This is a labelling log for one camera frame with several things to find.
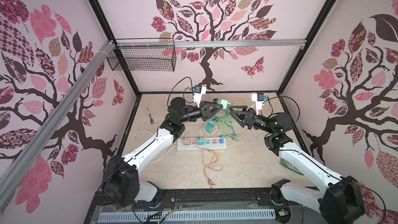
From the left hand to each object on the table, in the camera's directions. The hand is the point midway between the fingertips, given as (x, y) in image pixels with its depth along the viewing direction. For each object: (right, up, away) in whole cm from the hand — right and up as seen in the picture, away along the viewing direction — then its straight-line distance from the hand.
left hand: (222, 108), depth 66 cm
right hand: (+4, -1, -4) cm, 6 cm away
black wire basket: (-46, +34, +29) cm, 64 cm away
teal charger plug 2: (-3, -9, +29) cm, 30 cm away
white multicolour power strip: (-4, -21, +24) cm, 32 cm away
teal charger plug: (-10, -19, +21) cm, 30 cm away
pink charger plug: (-18, -19, +21) cm, 34 cm away
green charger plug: (-5, -11, +24) cm, 27 cm away
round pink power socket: (-1, -14, +31) cm, 34 cm away
